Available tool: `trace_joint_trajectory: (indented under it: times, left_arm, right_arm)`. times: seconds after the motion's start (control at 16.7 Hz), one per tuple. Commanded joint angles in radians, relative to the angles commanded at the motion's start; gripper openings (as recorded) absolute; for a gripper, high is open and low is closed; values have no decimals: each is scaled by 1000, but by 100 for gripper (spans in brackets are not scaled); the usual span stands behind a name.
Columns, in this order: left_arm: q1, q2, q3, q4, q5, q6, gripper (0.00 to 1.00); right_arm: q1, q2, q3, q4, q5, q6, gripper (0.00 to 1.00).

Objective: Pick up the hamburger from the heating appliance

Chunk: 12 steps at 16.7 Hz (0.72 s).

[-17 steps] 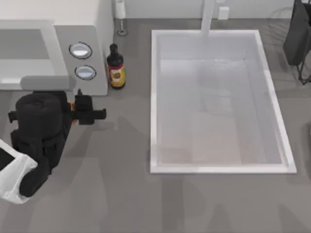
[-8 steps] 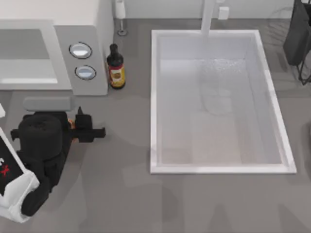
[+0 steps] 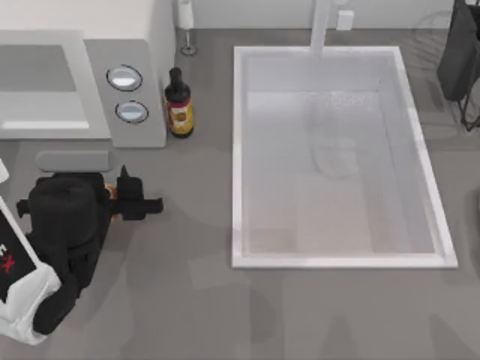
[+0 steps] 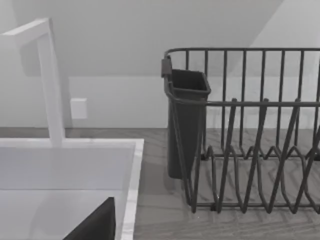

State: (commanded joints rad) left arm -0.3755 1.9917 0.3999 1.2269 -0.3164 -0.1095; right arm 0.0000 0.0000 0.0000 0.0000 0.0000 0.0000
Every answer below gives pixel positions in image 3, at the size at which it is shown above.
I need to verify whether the small orange brown item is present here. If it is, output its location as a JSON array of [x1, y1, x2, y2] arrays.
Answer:
[[104, 182, 122, 221]]

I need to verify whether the small round microwave knob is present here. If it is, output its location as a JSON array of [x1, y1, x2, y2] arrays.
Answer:
[[114, 99, 149, 125]]

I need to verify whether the tall white tap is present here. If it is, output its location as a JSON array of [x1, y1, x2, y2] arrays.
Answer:
[[308, 0, 349, 58]]

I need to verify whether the dark bottle with yellow label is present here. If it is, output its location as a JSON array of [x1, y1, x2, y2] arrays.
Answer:
[[163, 66, 196, 139]]

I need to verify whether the white stick with metal base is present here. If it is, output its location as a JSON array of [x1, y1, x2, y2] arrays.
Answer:
[[175, 0, 200, 58]]

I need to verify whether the small white wall box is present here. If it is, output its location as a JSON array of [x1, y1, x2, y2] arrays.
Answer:
[[336, 10, 355, 32]]

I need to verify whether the large round microwave knob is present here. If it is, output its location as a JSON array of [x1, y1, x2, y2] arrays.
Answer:
[[106, 64, 144, 92]]

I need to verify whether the pale grey rounded box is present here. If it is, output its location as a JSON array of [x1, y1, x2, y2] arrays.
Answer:
[[35, 151, 118, 174]]

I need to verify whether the black rack with thin legs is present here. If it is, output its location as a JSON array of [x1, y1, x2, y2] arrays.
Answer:
[[436, 0, 480, 133]]

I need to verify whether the white sink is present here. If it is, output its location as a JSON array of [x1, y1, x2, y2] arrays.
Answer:
[[230, 45, 460, 271]]

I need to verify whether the pale microwave door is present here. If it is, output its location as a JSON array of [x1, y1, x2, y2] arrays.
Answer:
[[0, 30, 113, 142]]

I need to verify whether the pale microwave oven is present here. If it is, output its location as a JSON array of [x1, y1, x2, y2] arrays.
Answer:
[[0, 28, 169, 149]]

